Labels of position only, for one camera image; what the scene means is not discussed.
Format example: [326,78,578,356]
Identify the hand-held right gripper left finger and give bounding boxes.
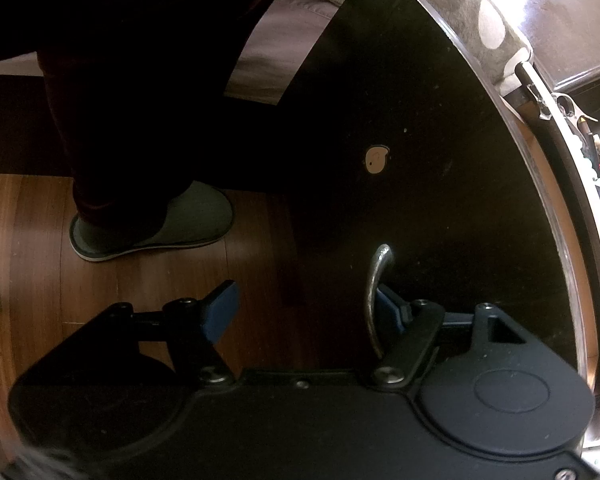
[98,280,241,387]

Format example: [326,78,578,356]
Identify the scissors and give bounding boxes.
[554,91,600,127]

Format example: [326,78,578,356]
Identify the grey slipper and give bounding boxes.
[69,180,236,262]

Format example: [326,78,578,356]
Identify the grey spotted blanket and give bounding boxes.
[287,0,534,97]

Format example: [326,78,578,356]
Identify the grey bed sheet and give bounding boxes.
[224,0,340,107]

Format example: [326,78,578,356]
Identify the black drawer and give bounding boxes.
[275,0,600,453]

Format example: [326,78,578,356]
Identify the dark wooden table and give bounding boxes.
[517,0,600,107]

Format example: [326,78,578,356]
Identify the round beige sticker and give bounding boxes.
[364,144,389,175]

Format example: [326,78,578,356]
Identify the person's leg in dark trousers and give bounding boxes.
[0,0,306,223]

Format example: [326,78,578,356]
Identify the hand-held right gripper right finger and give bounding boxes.
[371,283,528,390]

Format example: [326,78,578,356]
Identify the metal drawer handle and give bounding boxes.
[362,244,396,361]

